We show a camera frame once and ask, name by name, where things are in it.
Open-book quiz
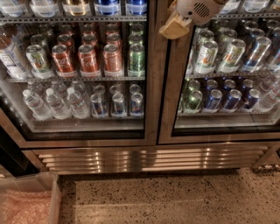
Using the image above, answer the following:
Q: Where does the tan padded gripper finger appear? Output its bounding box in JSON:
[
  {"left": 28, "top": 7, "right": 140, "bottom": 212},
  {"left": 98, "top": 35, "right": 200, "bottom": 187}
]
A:
[{"left": 159, "top": 11, "right": 193, "bottom": 39}]

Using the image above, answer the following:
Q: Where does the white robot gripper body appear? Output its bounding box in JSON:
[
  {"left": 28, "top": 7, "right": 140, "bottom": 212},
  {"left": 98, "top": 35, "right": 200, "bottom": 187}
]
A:
[{"left": 176, "top": 0, "right": 229, "bottom": 25}]

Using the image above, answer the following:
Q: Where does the fridge glass door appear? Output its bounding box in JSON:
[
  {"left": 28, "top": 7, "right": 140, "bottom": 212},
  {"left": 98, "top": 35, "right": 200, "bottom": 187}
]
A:
[
  {"left": 159, "top": 0, "right": 280, "bottom": 144},
  {"left": 0, "top": 0, "right": 168, "bottom": 149}
]

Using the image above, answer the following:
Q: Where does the white green can right fridge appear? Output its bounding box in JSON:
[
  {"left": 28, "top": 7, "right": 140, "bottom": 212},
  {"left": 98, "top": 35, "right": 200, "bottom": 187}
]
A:
[{"left": 195, "top": 40, "right": 218, "bottom": 74}]

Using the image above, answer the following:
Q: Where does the water bottle right fridge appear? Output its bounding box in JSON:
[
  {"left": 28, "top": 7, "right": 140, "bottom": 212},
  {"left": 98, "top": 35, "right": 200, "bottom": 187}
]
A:
[{"left": 257, "top": 85, "right": 280, "bottom": 112}]

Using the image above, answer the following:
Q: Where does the steel fridge bottom grille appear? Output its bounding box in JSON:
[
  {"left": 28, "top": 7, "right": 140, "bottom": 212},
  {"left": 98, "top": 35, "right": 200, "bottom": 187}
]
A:
[{"left": 24, "top": 140, "right": 279, "bottom": 175}]

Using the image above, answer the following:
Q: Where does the silver blue tall can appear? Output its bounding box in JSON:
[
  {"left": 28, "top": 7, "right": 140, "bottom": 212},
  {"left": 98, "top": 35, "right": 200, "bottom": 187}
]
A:
[{"left": 241, "top": 37, "right": 271, "bottom": 73}]

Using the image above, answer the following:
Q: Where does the green can lower right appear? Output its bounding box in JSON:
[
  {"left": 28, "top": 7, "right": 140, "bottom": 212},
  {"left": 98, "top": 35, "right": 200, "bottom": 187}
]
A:
[{"left": 184, "top": 90, "right": 203, "bottom": 114}]

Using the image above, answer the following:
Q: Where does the blue can lower left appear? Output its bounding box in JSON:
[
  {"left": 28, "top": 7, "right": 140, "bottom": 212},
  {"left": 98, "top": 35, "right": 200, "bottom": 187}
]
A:
[{"left": 203, "top": 89, "right": 223, "bottom": 113}]

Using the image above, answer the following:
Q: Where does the energy drink can right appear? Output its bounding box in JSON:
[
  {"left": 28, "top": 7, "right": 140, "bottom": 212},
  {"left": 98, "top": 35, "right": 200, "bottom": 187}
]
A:
[{"left": 130, "top": 93, "right": 144, "bottom": 117}]

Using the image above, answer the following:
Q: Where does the blue can lower middle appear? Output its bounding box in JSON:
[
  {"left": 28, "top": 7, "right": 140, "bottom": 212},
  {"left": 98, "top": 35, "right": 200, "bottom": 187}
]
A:
[{"left": 222, "top": 89, "right": 242, "bottom": 112}]

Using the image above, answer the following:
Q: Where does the energy drink can middle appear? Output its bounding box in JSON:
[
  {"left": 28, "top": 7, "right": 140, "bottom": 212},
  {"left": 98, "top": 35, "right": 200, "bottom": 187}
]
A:
[{"left": 112, "top": 93, "right": 127, "bottom": 117}]

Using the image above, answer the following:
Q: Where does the red cola can middle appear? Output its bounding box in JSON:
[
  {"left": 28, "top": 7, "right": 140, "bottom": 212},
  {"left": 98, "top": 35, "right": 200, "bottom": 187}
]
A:
[{"left": 78, "top": 44, "right": 101, "bottom": 77}]

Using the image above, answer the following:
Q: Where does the red cola can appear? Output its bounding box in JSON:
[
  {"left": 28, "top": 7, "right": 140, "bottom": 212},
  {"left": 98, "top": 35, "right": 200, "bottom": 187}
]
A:
[
  {"left": 78, "top": 44, "right": 101, "bottom": 77},
  {"left": 52, "top": 45, "right": 76, "bottom": 78}
]

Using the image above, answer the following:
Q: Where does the blue can lower right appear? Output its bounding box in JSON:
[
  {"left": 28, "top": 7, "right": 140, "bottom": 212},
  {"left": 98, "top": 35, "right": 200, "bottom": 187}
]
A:
[{"left": 241, "top": 88, "right": 261, "bottom": 112}]

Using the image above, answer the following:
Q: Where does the red cola can left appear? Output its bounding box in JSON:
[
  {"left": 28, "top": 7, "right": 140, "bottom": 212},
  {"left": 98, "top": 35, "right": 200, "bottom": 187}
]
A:
[{"left": 52, "top": 45, "right": 76, "bottom": 78}]

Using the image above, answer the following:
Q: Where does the water bottle right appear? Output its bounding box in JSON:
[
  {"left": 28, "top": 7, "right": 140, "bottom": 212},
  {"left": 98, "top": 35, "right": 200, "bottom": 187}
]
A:
[{"left": 67, "top": 87, "right": 89, "bottom": 119}]

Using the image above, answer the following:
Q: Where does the water bottle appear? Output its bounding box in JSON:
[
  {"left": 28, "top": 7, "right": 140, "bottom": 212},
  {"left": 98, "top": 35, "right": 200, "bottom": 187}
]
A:
[
  {"left": 23, "top": 89, "right": 53, "bottom": 121},
  {"left": 45, "top": 88, "right": 71, "bottom": 120},
  {"left": 67, "top": 87, "right": 89, "bottom": 119}
]

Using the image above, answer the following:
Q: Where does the green white soda can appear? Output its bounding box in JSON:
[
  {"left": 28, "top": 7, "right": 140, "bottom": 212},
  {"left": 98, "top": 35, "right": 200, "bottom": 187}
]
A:
[{"left": 26, "top": 45, "right": 53, "bottom": 79}]

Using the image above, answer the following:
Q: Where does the water bottle middle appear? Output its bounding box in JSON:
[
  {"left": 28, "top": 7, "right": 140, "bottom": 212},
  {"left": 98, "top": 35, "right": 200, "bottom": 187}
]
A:
[{"left": 45, "top": 88, "right": 71, "bottom": 120}]

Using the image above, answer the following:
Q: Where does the water bottle left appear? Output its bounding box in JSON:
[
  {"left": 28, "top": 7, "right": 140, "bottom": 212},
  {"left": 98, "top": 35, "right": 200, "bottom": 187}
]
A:
[{"left": 23, "top": 89, "right": 53, "bottom": 121}]

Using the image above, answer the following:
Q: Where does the large clear bottle left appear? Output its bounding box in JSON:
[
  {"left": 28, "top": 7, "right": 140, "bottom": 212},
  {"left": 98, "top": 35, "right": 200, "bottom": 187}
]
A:
[{"left": 0, "top": 28, "right": 32, "bottom": 80}]

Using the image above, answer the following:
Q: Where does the clear plastic storage bin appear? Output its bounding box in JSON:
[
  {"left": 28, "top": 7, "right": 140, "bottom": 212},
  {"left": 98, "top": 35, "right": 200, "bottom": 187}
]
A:
[{"left": 0, "top": 172, "right": 62, "bottom": 224}]

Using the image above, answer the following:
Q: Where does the pink bubble wrap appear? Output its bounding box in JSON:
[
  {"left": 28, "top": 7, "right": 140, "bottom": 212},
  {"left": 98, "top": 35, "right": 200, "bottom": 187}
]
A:
[{"left": 0, "top": 190, "right": 52, "bottom": 224}]

